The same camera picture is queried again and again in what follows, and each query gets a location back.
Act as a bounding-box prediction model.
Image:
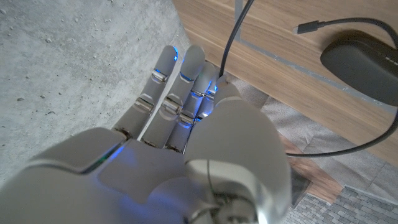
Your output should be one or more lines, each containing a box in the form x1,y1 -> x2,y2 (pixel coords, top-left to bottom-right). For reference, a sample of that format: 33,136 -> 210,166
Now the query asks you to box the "black glasses case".
320,29 -> 398,108

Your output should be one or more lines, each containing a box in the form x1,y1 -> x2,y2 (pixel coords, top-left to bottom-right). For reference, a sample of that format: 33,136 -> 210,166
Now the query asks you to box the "thin black USB cable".
218,0 -> 398,158

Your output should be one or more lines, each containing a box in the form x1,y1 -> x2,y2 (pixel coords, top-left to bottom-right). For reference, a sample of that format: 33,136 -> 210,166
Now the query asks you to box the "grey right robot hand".
0,44 -> 292,224

